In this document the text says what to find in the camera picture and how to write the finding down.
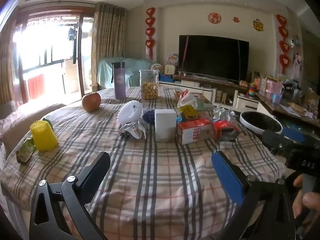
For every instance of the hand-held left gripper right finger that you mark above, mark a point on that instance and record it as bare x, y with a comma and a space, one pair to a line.
226, 175

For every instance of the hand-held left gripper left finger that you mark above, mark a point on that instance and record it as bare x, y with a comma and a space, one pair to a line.
96, 172

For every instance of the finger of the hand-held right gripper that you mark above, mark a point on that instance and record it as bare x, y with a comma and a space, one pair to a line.
275, 142
295, 136

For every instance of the white round bowl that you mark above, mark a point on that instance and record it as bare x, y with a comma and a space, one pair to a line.
260, 122

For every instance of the red wrapper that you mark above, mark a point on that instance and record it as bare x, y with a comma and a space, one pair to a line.
225, 130

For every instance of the red cardboard box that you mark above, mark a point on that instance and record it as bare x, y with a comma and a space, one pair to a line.
195, 131

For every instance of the silver foil wrapper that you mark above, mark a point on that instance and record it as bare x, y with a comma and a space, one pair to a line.
132, 130

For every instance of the white spiky brush ball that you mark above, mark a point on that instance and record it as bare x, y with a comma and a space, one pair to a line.
130, 112

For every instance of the cyan wrapper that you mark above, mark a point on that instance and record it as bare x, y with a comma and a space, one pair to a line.
179, 119

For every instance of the yellow wrapper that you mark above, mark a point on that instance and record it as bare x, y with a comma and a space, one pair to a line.
188, 111

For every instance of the dark blue wrapper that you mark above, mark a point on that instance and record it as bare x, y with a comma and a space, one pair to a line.
148, 117

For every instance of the white box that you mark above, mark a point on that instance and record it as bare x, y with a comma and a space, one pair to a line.
165, 125

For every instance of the white red plastic bag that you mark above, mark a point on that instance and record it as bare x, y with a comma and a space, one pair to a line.
187, 98

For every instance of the person's right hand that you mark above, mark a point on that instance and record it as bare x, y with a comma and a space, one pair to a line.
311, 201

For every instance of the cluttered coffee table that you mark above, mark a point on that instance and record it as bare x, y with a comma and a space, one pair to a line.
287, 105

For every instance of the plaid tablecloth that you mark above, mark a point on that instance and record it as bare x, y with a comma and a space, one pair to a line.
150, 180

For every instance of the pink toy box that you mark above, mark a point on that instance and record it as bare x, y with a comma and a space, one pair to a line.
273, 86

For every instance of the yellow spiky cup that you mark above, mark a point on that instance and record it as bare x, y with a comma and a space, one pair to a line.
43, 136

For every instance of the red apple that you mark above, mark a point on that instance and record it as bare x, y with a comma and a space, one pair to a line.
91, 101

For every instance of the green snack wrapper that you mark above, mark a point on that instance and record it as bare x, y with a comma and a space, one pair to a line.
25, 150

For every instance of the green carton box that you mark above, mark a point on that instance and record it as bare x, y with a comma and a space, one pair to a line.
200, 104

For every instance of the colourful picture book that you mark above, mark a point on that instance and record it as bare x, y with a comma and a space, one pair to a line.
206, 97

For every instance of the purple water bottle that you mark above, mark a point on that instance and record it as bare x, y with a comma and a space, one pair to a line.
119, 82

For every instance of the beige sofa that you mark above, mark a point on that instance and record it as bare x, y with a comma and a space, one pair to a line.
22, 115

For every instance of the red heart garland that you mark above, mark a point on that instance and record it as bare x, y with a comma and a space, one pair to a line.
283, 42
150, 30

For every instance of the clear snack jar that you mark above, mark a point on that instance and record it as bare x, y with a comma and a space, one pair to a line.
149, 87

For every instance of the teal furniture cover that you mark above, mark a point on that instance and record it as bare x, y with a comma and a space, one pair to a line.
105, 72

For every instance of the red hanging cloth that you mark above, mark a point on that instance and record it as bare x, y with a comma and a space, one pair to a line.
36, 86

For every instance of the black flat television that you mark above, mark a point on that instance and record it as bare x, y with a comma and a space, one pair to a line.
213, 56

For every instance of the small round fan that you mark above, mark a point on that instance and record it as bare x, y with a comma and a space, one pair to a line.
157, 67

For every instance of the beige curtain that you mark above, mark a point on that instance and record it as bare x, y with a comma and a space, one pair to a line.
107, 35

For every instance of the yellow wall decal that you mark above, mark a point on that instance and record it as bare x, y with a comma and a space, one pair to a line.
258, 25

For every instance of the small flower wall decal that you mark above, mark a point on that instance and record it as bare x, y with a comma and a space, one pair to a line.
235, 19

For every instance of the round red wall decal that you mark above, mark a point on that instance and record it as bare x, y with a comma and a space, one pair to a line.
214, 18

